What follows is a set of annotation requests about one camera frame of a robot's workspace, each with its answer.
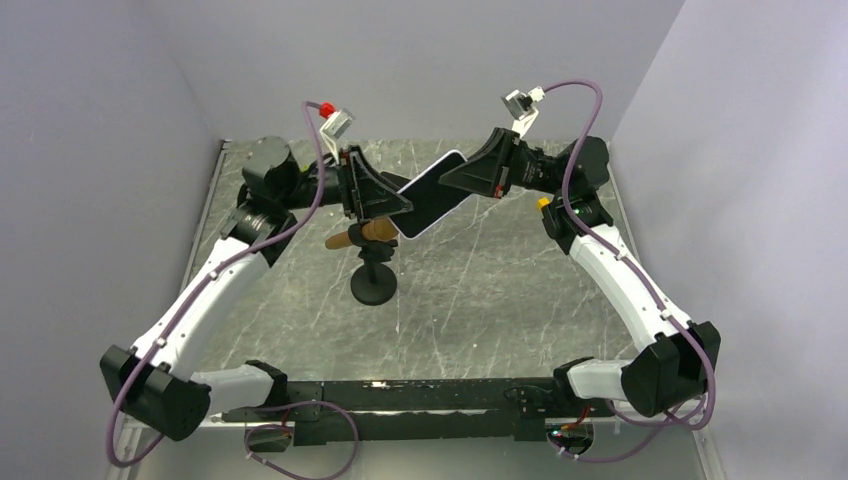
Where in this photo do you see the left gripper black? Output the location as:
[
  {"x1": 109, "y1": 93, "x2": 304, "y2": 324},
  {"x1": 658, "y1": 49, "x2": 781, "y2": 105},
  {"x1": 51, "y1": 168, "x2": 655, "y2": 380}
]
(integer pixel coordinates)
[{"x1": 279, "y1": 145, "x2": 414, "y2": 223}]

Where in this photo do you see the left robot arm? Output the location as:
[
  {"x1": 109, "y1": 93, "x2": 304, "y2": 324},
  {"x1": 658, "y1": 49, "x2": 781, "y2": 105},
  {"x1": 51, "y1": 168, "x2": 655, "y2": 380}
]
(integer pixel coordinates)
[{"x1": 100, "y1": 136, "x2": 412, "y2": 441}]

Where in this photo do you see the phone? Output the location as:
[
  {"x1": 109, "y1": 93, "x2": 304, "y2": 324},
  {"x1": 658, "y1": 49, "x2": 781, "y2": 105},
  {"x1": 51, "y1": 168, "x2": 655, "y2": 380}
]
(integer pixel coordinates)
[{"x1": 389, "y1": 150, "x2": 470, "y2": 240}]

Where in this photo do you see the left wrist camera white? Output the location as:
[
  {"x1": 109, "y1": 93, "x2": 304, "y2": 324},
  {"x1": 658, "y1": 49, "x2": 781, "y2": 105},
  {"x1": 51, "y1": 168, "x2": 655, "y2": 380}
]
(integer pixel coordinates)
[{"x1": 319, "y1": 102, "x2": 356, "y2": 161}]

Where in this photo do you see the black base beam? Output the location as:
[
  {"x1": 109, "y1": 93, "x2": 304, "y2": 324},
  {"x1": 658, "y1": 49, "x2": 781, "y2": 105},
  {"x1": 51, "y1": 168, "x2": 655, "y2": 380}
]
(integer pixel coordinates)
[{"x1": 221, "y1": 377, "x2": 598, "y2": 446}]

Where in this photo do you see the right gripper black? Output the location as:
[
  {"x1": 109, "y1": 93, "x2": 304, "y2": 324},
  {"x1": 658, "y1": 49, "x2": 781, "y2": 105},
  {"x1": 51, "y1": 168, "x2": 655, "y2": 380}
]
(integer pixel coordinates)
[{"x1": 439, "y1": 128, "x2": 569, "y2": 199}]

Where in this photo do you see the gold microphone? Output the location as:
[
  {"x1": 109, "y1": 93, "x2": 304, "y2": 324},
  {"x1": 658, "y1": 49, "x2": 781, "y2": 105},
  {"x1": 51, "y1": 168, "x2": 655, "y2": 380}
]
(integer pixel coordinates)
[{"x1": 324, "y1": 217, "x2": 399, "y2": 250}]

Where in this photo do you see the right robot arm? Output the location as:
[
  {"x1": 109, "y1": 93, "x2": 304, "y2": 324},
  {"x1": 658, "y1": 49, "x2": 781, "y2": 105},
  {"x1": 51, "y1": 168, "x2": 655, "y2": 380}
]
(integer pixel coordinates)
[{"x1": 439, "y1": 128, "x2": 721, "y2": 417}]

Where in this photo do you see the black microphone stand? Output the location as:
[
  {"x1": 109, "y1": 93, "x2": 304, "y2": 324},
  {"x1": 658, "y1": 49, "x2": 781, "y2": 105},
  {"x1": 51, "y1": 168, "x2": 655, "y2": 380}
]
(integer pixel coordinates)
[{"x1": 350, "y1": 237, "x2": 398, "y2": 306}]

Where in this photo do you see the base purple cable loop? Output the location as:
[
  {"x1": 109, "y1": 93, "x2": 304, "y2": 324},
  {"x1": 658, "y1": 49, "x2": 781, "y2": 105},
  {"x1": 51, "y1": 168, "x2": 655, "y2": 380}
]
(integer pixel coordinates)
[{"x1": 243, "y1": 398, "x2": 361, "y2": 480}]

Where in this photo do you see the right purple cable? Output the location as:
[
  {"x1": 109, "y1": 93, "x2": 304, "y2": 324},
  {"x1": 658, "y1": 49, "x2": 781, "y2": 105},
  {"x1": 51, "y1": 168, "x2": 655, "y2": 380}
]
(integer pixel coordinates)
[{"x1": 543, "y1": 80, "x2": 719, "y2": 464}]

